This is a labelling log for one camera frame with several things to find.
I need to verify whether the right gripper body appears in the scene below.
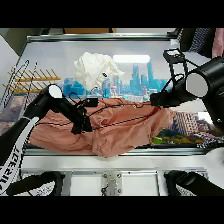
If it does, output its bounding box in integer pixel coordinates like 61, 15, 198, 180
149, 90, 175, 109

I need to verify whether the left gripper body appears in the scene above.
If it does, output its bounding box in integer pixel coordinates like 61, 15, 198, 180
69, 111, 94, 136

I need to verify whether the black white patterned garment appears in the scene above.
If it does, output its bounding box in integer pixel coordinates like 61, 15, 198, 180
196, 137, 224, 150

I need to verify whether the dark dotted garment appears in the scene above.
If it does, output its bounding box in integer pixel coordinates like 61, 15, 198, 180
190, 28, 215, 55

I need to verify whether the pink patterned garment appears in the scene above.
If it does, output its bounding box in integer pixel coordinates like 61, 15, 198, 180
211, 28, 224, 60

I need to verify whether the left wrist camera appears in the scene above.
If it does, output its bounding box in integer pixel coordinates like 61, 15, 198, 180
82, 97, 100, 108

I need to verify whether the black cable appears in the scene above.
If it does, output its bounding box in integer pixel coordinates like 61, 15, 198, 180
68, 92, 88, 110

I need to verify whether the silver frame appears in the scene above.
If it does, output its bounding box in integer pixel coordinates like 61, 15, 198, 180
13, 33, 224, 197

